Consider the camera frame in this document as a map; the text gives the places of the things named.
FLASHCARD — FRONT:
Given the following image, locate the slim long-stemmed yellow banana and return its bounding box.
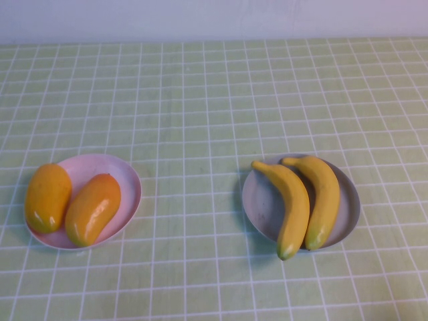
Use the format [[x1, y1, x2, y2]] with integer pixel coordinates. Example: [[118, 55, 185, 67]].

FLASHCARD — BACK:
[[251, 160, 311, 261]]

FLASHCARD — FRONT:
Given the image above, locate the thick short-stemmed yellow banana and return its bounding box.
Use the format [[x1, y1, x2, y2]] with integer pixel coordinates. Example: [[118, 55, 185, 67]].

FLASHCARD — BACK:
[[281, 155, 341, 251]]

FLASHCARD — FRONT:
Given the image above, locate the orange-blushed yellow mango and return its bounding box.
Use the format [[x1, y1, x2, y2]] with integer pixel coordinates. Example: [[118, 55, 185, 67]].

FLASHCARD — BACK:
[[64, 173, 122, 248]]

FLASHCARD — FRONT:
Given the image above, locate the plain yellow mango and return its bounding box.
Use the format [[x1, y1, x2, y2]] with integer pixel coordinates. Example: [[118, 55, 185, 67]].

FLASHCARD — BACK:
[[25, 163, 73, 234]]

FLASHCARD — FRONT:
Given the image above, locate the blue-grey round plate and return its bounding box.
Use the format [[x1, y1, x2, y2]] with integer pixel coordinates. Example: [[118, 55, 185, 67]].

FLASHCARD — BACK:
[[241, 153, 361, 251]]

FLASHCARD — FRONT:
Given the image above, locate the pink round plate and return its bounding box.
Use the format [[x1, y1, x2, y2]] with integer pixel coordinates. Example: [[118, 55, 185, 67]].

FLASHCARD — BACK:
[[25, 153, 142, 251]]

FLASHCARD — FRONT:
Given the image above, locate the green white checked tablecloth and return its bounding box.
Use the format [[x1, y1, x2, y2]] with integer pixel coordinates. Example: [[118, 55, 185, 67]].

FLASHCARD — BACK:
[[0, 36, 428, 321]]

